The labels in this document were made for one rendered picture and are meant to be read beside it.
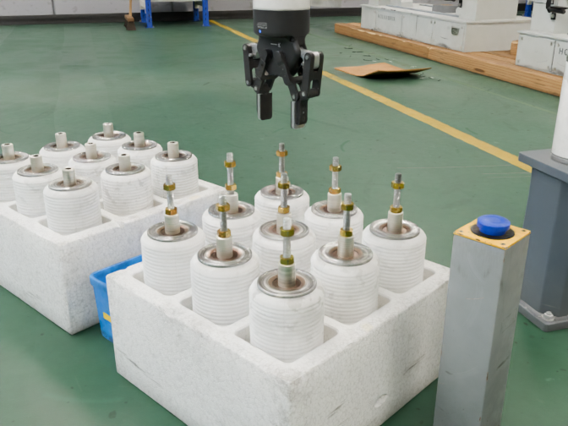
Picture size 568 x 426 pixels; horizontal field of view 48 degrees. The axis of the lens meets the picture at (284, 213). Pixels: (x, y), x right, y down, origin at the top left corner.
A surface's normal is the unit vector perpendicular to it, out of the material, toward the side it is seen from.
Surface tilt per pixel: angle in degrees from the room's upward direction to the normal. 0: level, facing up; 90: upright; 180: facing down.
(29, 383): 0
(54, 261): 90
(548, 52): 90
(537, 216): 90
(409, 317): 90
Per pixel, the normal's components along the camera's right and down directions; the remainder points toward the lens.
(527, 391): 0.00, -0.93
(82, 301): 0.74, 0.26
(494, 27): 0.29, 0.36
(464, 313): -0.69, 0.27
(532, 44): -0.96, 0.11
